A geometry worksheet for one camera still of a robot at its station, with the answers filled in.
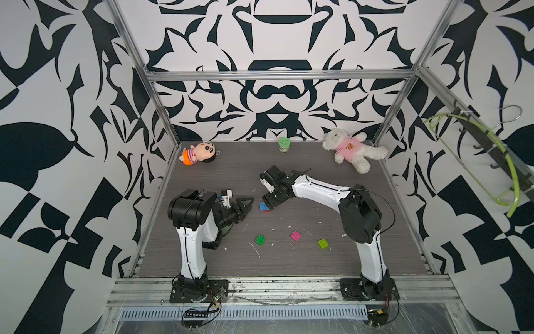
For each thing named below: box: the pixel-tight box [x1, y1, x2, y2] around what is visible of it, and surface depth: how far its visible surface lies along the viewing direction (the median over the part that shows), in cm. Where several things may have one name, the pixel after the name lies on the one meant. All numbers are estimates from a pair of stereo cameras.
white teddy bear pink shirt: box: [321, 128, 388, 175], surface depth 110 cm
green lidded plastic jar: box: [278, 137, 291, 154], surface depth 117 cm
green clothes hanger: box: [422, 114, 521, 218], surface depth 60 cm
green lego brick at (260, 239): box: [254, 233, 267, 246], surface depth 86 cm
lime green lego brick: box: [317, 237, 329, 250], surface depth 85 cm
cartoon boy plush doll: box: [178, 141, 217, 166], surface depth 107 cm
